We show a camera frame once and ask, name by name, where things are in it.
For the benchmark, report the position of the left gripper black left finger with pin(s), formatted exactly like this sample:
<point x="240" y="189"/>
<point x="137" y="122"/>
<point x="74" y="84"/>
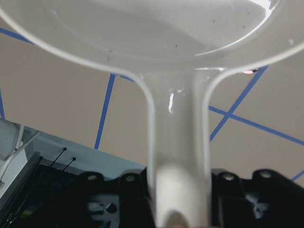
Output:
<point x="122" y="202"/>

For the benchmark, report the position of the white plastic dustpan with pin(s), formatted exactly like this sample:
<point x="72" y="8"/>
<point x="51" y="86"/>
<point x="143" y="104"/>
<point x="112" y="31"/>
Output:
<point x="177" y="51"/>

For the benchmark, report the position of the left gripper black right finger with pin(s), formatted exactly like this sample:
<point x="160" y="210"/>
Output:
<point x="266" y="200"/>

